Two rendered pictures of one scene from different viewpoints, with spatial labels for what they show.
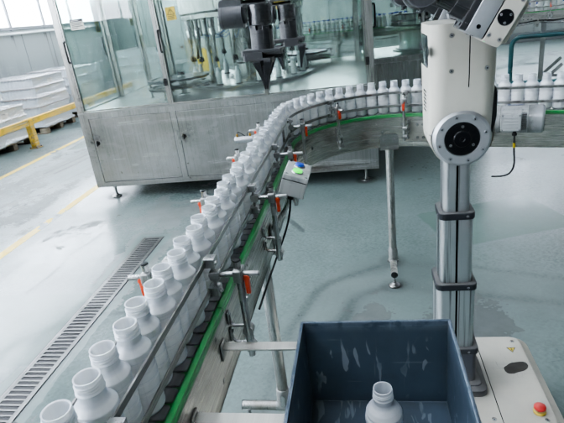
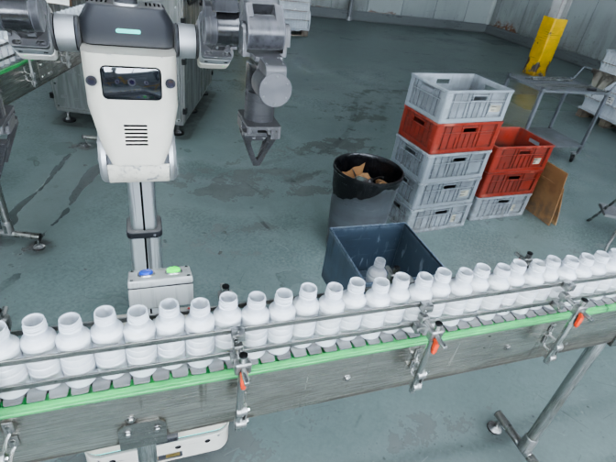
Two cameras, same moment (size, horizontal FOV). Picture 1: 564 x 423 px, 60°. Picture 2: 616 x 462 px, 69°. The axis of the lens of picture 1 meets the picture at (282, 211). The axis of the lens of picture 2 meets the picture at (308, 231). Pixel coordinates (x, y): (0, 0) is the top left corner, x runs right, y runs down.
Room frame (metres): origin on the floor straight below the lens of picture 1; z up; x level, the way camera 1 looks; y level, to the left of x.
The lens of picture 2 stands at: (1.66, 0.76, 1.80)
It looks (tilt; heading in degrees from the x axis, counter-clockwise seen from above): 33 degrees down; 236
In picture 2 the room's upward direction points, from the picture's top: 9 degrees clockwise
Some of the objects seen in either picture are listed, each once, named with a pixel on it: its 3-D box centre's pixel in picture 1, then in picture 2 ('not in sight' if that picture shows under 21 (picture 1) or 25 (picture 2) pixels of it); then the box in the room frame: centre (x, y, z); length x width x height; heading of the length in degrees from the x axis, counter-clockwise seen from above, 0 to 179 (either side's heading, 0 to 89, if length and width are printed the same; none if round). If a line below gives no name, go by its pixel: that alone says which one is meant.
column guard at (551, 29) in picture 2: not in sight; (544, 47); (-7.48, -5.32, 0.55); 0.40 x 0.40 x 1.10; 79
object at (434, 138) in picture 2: not in sight; (449, 126); (-0.90, -1.43, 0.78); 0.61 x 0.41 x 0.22; 176
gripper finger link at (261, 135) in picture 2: (269, 70); (256, 141); (1.30, -0.01, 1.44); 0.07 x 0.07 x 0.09; 79
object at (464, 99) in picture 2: not in sight; (457, 97); (-0.89, -1.43, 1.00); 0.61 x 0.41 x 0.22; 177
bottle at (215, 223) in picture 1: (214, 237); (350, 308); (1.11, 0.17, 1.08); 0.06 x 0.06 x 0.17
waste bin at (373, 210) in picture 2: not in sight; (358, 210); (-0.06, -1.24, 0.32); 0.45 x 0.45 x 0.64
